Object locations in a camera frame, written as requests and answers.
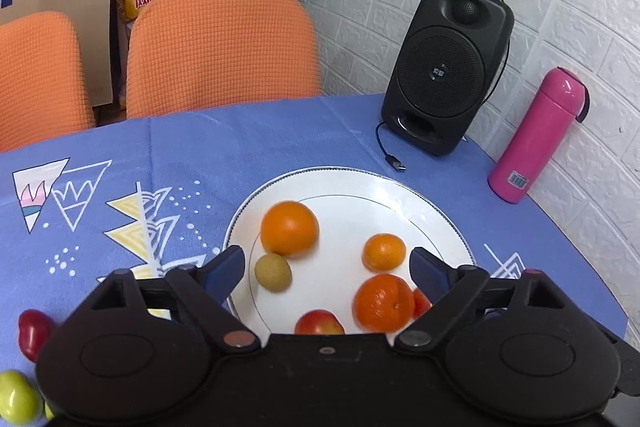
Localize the tangerine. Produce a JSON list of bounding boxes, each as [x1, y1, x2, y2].
[[352, 274, 414, 334]]

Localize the brown kiwi fruit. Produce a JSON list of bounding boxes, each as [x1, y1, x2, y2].
[[254, 254, 292, 293]]

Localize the small yellow orange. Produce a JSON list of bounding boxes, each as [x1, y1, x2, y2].
[[361, 233, 407, 273]]

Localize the large orange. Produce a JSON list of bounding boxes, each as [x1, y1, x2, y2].
[[260, 200, 320, 258]]

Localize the red yellow peach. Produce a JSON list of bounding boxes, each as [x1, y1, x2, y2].
[[294, 309, 345, 336]]

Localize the red apple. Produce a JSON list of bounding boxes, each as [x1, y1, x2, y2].
[[412, 287, 432, 321]]

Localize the blue patterned tablecloth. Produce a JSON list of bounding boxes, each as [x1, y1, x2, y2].
[[1, 95, 628, 373]]

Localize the white round plate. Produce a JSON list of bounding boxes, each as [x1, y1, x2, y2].
[[224, 167, 475, 340]]

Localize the dark red plum back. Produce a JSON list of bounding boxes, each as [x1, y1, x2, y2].
[[17, 309, 56, 362]]

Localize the green apple left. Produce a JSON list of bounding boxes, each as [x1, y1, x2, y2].
[[0, 369, 43, 426]]

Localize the black speaker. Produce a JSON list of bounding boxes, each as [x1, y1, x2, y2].
[[381, 0, 514, 156]]

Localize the pink water bottle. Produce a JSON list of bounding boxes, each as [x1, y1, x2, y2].
[[488, 67, 590, 204]]

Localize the right orange chair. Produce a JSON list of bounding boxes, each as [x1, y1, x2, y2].
[[126, 0, 320, 119]]

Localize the orange chair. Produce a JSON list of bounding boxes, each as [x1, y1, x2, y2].
[[126, 0, 320, 119], [1, 12, 96, 152]]

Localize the left orange chair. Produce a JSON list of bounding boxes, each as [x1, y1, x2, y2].
[[1, 12, 96, 152]]

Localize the brown paper bag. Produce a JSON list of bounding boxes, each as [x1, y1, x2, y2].
[[1, 0, 122, 106]]

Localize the black usb cable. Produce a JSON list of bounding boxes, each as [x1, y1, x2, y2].
[[374, 120, 407, 174]]

